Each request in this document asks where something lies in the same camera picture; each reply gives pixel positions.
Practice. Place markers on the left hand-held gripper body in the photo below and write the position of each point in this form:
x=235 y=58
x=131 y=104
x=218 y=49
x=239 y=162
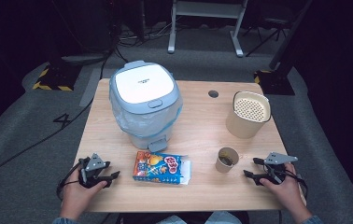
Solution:
x=95 y=162

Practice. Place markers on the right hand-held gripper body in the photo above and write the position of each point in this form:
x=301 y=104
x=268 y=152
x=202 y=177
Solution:
x=279 y=158

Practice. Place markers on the dark wet residue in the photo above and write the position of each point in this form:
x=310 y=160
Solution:
x=227 y=160

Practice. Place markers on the brown paper cup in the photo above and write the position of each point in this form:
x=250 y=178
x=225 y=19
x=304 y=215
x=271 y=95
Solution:
x=223 y=168

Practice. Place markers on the beige container with strainer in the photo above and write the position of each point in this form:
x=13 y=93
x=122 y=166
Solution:
x=243 y=124

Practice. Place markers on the blue snack box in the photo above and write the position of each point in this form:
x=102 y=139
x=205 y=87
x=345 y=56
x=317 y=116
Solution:
x=157 y=168

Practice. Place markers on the white and blue pedal bin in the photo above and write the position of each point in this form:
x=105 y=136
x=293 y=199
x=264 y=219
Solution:
x=143 y=84

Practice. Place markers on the person's right hand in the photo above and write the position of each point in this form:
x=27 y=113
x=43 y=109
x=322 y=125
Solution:
x=289 y=193

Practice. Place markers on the person's left hand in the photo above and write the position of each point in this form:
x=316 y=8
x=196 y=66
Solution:
x=76 y=197

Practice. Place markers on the person's right leg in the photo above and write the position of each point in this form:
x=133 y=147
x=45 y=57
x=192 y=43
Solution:
x=223 y=218

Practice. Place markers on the person's leg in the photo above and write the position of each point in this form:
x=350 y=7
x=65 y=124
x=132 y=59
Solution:
x=173 y=220
x=223 y=218

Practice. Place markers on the clear plastic bin liner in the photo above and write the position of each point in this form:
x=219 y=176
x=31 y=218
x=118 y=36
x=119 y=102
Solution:
x=148 y=123

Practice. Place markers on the person's left leg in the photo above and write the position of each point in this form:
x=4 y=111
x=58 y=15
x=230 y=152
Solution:
x=173 y=220

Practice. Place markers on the black yellow striped stand base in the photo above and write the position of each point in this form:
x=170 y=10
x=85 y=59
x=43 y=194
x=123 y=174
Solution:
x=56 y=79
x=277 y=82

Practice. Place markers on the black slanted pole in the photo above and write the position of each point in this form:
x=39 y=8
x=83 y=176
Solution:
x=289 y=37

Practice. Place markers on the black tripod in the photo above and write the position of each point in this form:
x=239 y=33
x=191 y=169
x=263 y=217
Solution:
x=272 y=25

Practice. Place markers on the white desk frame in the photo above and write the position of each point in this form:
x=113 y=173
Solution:
x=207 y=9

